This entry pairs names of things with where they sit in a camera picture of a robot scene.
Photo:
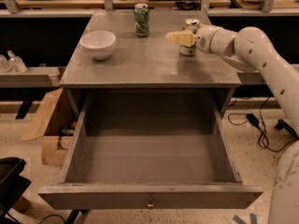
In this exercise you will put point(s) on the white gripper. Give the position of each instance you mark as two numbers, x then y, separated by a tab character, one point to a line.
204	38

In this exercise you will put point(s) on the white green 7up can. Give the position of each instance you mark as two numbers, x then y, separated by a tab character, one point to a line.
193	25

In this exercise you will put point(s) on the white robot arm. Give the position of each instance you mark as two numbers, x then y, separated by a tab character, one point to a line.
251	48

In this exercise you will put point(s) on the dark green soda can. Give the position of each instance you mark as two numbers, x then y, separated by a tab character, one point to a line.
142	16

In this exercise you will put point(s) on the open grey top drawer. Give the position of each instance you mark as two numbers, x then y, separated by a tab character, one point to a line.
130	146

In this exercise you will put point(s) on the metal drawer knob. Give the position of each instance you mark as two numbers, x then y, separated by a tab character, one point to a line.
150	204

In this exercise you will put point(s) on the grey cabinet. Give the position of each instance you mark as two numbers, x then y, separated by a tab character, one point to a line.
150	62

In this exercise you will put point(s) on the white ceramic bowl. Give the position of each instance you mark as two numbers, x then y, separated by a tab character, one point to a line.
98	44

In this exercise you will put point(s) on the cardboard box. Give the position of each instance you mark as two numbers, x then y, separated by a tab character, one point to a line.
53	114

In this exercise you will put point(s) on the clear plastic bottle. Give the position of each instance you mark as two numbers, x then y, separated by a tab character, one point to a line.
16	63

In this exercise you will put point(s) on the black chair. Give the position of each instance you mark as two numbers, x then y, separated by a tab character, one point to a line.
12	186

